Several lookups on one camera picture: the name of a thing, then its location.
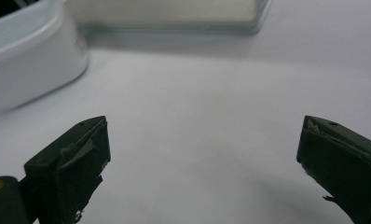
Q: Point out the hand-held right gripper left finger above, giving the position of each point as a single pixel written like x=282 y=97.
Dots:
x=71 y=168

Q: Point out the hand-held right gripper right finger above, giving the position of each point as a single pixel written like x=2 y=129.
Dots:
x=345 y=161

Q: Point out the white plastic basin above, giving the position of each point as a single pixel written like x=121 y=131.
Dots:
x=34 y=59

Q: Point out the clear box with white contents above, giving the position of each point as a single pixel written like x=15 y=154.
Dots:
x=165 y=14

